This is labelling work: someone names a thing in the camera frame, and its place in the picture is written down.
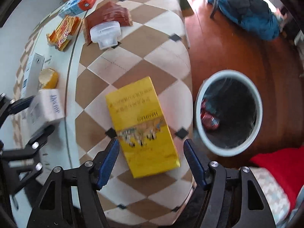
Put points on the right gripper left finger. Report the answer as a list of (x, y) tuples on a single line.
[(69, 197)]

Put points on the blue orange milk carton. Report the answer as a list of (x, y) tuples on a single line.
[(75, 7)]

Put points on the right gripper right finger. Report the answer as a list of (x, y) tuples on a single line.
[(233, 197)]

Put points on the blue clothes pile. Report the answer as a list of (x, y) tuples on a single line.
[(253, 16)]

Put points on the white barcode carton box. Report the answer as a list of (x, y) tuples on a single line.
[(45, 109)]

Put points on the white round trash bin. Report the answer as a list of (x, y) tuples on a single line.
[(234, 99)]

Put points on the yellow fruit peel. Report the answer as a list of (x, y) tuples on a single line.
[(48, 79)]

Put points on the blue white long box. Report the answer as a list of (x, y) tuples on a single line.
[(33, 68)]

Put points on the orange red snack bag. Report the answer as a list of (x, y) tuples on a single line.
[(63, 34)]

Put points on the checkered pink pillow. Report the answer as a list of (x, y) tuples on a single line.
[(274, 193)]

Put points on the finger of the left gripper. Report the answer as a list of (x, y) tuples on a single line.
[(18, 177), (12, 106)]

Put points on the checkered brown white tablecloth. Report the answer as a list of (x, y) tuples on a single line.
[(155, 46)]

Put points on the red blanket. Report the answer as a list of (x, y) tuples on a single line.
[(286, 166)]

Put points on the dark red snack wrapper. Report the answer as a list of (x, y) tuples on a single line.
[(106, 13)]

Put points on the white plastic cup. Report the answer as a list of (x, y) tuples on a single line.
[(106, 34)]

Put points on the yellow cigarette box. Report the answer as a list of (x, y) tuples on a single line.
[(141, 129)]

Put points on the crushed red soda can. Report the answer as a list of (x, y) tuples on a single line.
[(208, 120)]

